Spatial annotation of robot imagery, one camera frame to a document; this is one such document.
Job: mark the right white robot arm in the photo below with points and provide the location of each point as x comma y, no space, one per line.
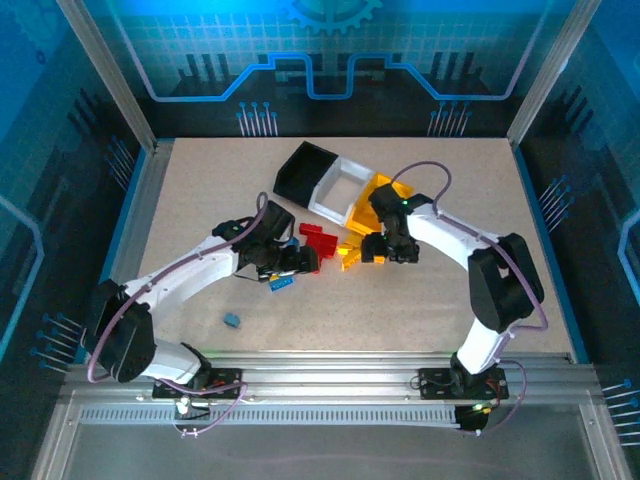
450,235

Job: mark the yellow plastic bin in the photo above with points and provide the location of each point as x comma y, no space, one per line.
362,215

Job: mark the white plastic bin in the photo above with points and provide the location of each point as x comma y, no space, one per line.
340,192

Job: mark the black plastic bin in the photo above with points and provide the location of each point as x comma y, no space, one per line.
302,172

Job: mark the black controller box with LEDs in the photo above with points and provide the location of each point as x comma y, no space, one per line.
472,422

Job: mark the aluminium table rail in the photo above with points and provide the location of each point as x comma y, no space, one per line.
325,375

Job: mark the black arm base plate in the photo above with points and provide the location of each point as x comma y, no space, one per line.
432,382
227,381

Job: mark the aluminium side rail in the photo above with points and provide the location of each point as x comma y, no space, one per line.
150,175

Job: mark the aluminium frame post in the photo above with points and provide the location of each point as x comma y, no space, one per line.
107,75
550,75

